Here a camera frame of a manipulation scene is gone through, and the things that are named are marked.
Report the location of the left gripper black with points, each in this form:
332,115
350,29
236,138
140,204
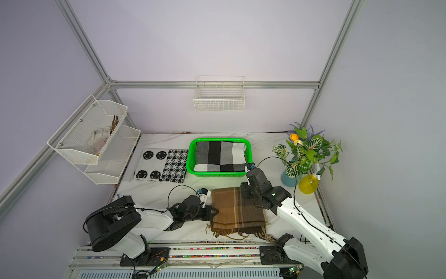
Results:
208,215

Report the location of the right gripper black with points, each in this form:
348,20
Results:
245,187

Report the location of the brown plaid scarf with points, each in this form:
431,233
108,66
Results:
238,218

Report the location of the black white checked scarf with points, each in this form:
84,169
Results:
220,156

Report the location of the green plastic basket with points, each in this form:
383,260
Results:
191,161

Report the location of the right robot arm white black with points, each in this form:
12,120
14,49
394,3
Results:
329,254

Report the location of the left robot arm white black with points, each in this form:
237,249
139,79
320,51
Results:
116,225

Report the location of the blue vase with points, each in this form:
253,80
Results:
290,181

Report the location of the yellow spray bottle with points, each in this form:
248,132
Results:
310,182

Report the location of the houndstooth black white cloth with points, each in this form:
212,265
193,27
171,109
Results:
175,167

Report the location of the artificial green leafy plant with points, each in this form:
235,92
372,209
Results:
305,148

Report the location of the white cloth black discs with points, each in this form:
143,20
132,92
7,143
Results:
151,164

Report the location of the white mesh lower shelf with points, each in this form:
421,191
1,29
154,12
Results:
114,159

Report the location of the white mesh shelf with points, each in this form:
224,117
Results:
114,159
70,140

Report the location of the clear glove in shelf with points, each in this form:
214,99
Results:
98,140

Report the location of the white mesh upper shelf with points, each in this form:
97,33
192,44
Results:
70,140

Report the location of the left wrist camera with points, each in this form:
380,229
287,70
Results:
204,195

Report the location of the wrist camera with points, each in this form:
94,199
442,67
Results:
204,195
248,168

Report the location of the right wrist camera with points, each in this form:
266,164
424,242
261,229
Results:
248,168

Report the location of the aluminium mounting rail frame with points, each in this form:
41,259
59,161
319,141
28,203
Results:
208,260

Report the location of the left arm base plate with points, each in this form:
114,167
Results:
154,258

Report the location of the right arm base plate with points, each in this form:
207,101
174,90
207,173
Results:
275,255

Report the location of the white wire wall basket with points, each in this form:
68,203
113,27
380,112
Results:
219,94

